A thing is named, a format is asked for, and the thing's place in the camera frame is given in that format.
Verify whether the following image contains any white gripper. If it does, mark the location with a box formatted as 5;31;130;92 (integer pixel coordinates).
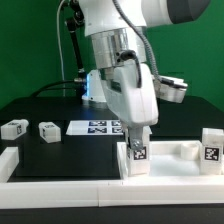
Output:
101;62;158;150

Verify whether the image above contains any white square table top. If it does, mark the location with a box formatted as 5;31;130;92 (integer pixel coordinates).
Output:
116;139;224;183

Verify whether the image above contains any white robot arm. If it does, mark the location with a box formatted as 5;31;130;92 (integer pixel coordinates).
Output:
71;0;211;150

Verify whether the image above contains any white sheet with tags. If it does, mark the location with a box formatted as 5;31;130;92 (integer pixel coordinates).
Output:
66;120;123;136

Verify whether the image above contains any white U-shaped fence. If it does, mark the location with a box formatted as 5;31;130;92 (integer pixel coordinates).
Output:
0;147;224;209

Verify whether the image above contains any black cable bundle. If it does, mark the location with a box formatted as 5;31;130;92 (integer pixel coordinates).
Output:
30;77;88;98

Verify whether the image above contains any grey hanging cable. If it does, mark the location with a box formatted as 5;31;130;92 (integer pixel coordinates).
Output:
56;0;68;81

